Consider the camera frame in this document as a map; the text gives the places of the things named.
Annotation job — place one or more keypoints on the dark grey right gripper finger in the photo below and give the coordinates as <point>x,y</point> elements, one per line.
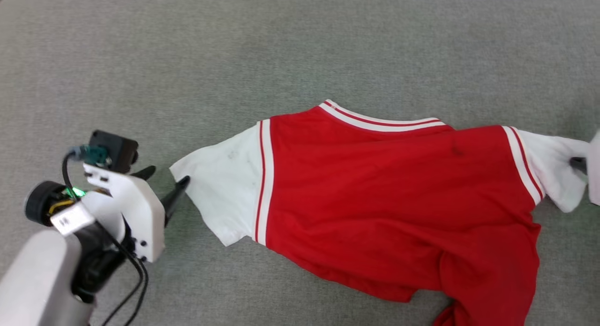
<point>579,165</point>

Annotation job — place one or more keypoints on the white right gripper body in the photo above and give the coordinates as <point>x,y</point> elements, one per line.
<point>595,166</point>

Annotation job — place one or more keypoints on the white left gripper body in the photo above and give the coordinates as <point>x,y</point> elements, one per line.
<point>140,213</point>

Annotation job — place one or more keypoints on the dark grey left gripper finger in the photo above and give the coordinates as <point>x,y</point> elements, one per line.
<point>145,172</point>
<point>176,197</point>

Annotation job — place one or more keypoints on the red and white shirt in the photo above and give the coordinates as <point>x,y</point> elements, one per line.
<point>375,199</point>

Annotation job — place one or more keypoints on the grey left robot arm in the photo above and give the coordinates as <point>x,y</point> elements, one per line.
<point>37,279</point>

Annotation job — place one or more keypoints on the grey fabric sofa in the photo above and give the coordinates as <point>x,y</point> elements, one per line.
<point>234,58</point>

